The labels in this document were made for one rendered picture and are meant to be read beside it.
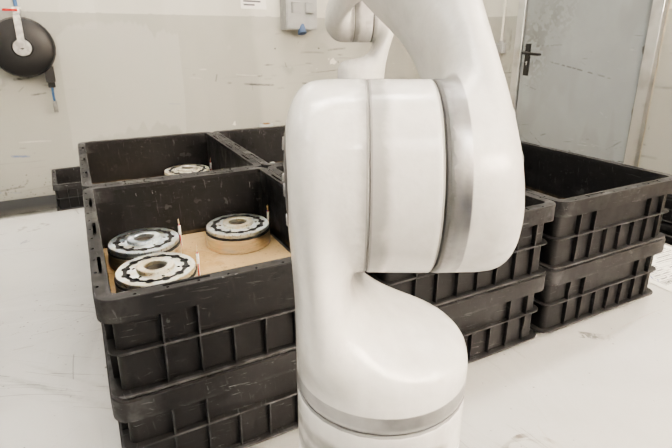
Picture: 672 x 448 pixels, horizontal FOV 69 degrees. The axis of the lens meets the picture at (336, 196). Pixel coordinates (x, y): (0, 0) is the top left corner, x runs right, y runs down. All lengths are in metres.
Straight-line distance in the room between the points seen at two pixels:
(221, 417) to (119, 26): 3.50
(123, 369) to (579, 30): 3.70
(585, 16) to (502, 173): 3.73
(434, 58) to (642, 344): 0.73
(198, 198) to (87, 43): 3.08
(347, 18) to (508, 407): 0.56
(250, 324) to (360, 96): 0.38
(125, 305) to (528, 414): 0.50
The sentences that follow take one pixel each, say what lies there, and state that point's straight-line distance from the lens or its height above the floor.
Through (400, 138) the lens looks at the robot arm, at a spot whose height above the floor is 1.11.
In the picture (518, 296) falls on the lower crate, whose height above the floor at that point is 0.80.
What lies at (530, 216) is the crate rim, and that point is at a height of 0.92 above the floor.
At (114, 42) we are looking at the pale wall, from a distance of 3.91.
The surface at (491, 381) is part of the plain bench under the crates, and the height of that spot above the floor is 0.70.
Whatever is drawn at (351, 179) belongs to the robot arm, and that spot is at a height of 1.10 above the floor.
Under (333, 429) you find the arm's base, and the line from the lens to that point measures 0.26.
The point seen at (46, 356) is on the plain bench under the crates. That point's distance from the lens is 0.88.
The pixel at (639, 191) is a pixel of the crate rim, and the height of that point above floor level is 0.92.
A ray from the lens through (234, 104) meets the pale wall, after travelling 4.11.
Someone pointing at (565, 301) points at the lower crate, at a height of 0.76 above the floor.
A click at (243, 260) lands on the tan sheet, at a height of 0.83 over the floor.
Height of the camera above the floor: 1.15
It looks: 18 degrees down
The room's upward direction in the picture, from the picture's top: straight up
